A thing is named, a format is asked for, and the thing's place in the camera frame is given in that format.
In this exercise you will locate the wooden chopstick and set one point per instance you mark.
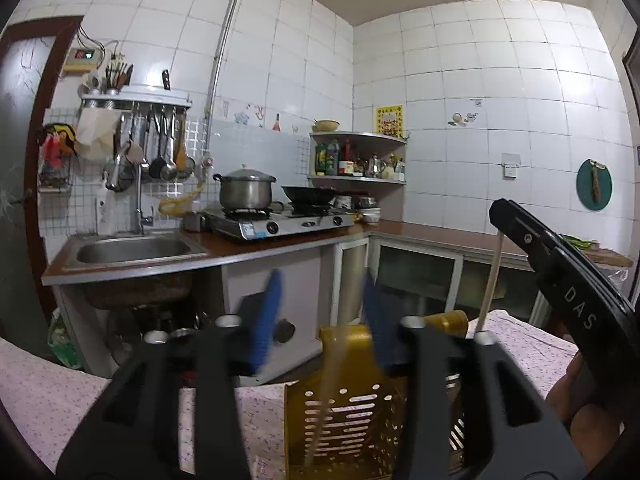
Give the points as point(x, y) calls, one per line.
point(492, 280)

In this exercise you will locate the green plastic bag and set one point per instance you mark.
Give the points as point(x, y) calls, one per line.
point(65, 340)

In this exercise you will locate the metal cutlery cup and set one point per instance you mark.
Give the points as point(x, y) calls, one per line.
point(117, 82)

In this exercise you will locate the white hanging bag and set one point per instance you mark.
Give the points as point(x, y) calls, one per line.
point(95, 135)

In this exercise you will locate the white wall hook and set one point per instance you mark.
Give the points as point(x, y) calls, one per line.
point(457, 119)

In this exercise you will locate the yellow wall poster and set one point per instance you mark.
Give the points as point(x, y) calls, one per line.
point(389, 120)

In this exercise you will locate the row of hanging cooking tools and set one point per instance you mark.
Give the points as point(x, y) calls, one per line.
point(160, 160)

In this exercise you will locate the steel sink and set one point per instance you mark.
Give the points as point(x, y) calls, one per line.
point(130, 251)

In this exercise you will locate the green bottle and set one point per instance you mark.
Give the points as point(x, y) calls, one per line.
point(321, 160)

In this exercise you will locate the white wall rack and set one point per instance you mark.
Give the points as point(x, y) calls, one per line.
point(140, 96)

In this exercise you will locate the steel pot with lid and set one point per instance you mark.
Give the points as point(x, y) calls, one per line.
point(247, 190)

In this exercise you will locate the stacked bowls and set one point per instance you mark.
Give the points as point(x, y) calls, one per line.
point(367, 210)

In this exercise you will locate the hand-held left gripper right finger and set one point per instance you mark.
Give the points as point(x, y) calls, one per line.
point(377, 325)

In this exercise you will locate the steel gas stove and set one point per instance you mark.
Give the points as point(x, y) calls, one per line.
point(280, 225)

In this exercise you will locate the white wall socket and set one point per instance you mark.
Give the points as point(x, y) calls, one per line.
point(510, 166)

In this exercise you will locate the corner wall shelf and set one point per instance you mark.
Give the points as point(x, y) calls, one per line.
point(365, 179)

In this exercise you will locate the green vegetables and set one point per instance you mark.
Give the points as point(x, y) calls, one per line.
point(580, 242)

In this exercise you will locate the person's right hand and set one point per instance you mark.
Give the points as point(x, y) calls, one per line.
point(585, 410)

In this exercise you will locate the beige control box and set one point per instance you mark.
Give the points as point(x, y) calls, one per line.
point(80, 59)

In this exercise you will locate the dark bottle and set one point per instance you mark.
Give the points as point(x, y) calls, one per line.
point(334, 160)

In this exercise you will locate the black wok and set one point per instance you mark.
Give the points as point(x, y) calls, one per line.
point(309, 194)

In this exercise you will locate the beige bowl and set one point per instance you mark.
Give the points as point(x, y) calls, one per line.
point(327, 126)

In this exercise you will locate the dark brown glass door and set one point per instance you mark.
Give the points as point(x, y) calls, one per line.
point(20, 160)

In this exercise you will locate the metal teapot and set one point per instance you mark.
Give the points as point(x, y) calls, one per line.
point(375, 167)

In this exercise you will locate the yellow slotted plastic holder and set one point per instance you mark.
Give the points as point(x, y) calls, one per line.
point(350, 410)

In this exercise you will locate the kitchen counter with cabinets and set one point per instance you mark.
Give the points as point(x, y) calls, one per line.
point(425, 234)

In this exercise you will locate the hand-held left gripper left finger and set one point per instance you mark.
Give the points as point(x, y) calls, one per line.
point(265, 320)

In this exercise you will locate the steel faucet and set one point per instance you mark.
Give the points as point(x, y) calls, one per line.
point(140, 200)

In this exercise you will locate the red label bottle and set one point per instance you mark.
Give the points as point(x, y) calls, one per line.
point(347, 162)

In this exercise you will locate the green round cutting board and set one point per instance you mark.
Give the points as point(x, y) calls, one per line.
point(585, 185)

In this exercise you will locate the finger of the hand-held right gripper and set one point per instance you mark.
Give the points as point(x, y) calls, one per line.
point(520, 230)

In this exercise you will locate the grey wall pipe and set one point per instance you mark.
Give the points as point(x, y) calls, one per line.
point(222, 40)

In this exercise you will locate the pink floral tablecloth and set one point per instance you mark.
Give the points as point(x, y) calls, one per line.
point(50, 400)

